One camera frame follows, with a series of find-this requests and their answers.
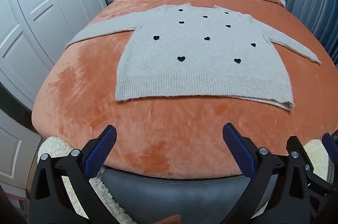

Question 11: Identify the grey sweater with black hearts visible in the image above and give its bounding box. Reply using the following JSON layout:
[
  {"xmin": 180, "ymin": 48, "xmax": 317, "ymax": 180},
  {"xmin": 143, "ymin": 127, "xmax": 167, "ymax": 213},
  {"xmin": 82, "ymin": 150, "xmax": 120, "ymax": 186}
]
[{"xmin": 65, "ymin": 3, "xmax": 322, "ymax": 110}]

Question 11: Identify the orange plush blanket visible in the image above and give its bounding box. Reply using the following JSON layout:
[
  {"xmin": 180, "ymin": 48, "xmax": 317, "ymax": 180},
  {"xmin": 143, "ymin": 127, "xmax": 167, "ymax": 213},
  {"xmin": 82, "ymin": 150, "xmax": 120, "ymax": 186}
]
[{"xmin": 31, "ymin": 0, "xmax": 338, "ymax": 180}]

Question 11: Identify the grey leather bed frame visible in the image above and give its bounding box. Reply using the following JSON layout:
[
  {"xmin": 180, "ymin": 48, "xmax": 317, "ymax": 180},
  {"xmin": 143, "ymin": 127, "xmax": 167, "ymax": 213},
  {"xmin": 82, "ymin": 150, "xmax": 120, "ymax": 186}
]
[{"xmin": 102, "ymin": 168, "xmax": 268, "ymax": 224}]

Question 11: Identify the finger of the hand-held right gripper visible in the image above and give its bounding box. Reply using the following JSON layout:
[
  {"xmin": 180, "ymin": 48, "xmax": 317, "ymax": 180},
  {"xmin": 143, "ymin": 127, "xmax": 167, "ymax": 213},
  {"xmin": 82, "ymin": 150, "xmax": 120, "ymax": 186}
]
[
  {"xmin": 304, "ymin": 163, "xmax": 336, "ymax": 217},
  {"xmin": 322, "ymin": 133, "xmax": 338, "ymax": 161}
]

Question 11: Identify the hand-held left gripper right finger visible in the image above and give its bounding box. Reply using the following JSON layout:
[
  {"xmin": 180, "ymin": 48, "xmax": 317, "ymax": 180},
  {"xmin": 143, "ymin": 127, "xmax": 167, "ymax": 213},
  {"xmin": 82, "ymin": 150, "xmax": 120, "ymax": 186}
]
[{"xmin": 222, "ymin": 123, "xmax": 317, "ymax": 224}]

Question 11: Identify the white fluffy rug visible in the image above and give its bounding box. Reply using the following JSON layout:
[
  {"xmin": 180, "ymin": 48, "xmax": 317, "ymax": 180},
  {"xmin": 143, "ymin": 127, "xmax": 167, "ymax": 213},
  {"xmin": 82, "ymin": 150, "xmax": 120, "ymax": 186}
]
[{"xmin": 37, "ymin": 135, "xmax": 330, "ymax": 224}]

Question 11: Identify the white panel door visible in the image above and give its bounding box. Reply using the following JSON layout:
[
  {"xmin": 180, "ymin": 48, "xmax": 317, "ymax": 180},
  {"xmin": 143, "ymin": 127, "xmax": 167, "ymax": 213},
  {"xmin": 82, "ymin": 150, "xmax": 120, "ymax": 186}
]
[{"xmin": 0, "ymin": 108, "xmax": 41, "ymax": 203}]

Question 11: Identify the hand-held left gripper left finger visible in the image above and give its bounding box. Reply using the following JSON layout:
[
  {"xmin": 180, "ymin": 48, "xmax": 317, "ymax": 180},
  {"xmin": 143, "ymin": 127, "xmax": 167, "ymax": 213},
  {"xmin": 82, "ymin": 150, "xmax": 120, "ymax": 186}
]
[{"xmin": 30, "ymin": 124, "xmax": 118, "ymax": 224}]

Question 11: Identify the white panelled wardrobe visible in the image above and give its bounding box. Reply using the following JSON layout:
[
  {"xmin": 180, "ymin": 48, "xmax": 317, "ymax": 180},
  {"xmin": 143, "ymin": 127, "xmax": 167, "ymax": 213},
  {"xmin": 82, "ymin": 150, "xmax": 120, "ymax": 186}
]
[{"xmin": 0, "ymin": 0, "xmax": 111, "ymax": 111}]

